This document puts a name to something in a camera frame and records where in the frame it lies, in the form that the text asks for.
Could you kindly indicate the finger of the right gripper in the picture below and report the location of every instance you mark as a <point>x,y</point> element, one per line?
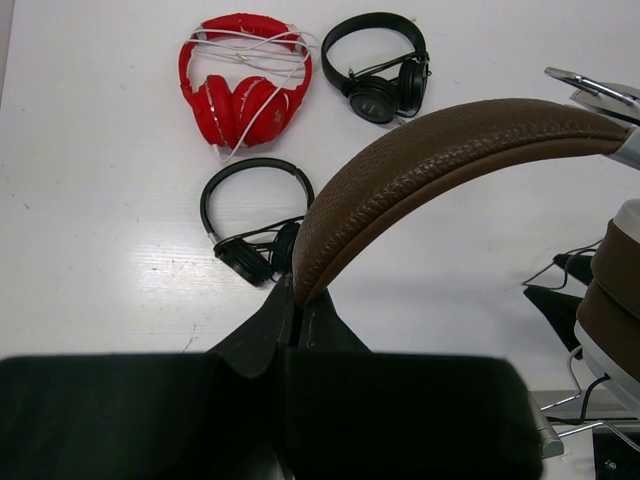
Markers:
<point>559,310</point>

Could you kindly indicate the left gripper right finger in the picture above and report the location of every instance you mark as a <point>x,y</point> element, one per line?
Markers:
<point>349,413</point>

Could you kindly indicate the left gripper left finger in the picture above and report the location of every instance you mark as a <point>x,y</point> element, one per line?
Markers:
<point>146,415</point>

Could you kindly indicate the brown silver headphones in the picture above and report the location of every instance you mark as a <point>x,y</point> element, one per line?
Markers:
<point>429,156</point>

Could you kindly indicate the black headphones far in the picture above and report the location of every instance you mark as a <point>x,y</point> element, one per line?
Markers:
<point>389,90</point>

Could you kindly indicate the aluminium rail front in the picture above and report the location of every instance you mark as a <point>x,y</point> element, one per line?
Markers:
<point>560,414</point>

